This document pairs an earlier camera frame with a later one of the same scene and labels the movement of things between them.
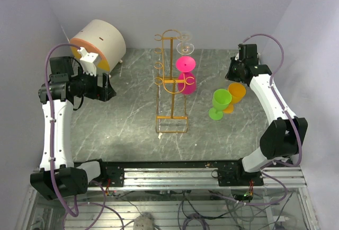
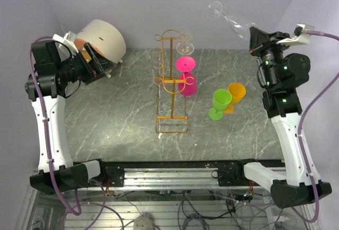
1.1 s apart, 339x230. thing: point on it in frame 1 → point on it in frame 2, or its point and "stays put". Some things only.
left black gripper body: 91,89 → 83,70
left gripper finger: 110,92 → 103,64
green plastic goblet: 221,99 stays put
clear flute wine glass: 185,48 stays put
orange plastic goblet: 238,90 stays put
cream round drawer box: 103,38 stays put
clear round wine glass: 186,36 stays put
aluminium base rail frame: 196,174 stays put
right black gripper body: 233,71 → 273,46
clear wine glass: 206,96 → 240,26
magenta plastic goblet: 186,80 stays put
